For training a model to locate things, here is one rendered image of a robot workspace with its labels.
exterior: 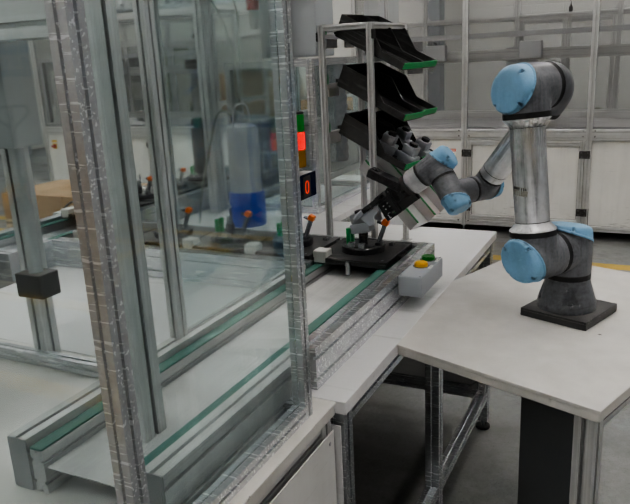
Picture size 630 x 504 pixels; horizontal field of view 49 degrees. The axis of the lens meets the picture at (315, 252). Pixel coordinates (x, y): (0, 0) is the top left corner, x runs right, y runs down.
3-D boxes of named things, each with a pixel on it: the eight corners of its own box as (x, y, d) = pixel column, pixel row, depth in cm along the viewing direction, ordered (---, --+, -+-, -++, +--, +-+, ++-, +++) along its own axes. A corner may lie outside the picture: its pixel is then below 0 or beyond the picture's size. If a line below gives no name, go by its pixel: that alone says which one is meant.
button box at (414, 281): (442, 276, 212) (442, 256, 210) (421, 298, 194) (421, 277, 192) (420, 273, 215) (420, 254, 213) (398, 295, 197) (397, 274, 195)
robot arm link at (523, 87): (575, 277, 176) (565, 57, 167) (535, 290, 169) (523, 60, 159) (536, 272, 186) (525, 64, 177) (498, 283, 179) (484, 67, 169)
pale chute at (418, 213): (428, 222, 242) (436, 214, 239) (410, 230, 232) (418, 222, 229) (377, 162, 248) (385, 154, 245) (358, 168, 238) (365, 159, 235)
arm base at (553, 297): (608, 306, 186) (610, 271, 183) (572, 320, 178) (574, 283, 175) (560, 292, 198) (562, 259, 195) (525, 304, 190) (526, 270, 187)
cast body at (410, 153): (417, 165, 235) (425, 146, 231) (411, 167, 232) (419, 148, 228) (397, 153, 238) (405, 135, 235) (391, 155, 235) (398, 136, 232)
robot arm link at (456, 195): (486, 198, 197) (468, 167, 200) (458, 204, 191) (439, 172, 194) (471, 213, 203) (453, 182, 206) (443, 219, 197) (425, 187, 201)
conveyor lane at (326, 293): (412, 274, 227) (411, 245, 224) (292, 385, 155) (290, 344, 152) (333, 267, 239) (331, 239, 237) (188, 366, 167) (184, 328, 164)
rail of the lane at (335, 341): (434, 272, 229) (434, 240, 226) (317, 390, 152) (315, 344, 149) (418, 270, 231) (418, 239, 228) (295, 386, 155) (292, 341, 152)
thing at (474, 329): (740, 302, 198) (741, 292, 197) (599, 424, 139) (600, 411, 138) (519, 260, 247) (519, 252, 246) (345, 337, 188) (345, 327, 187)
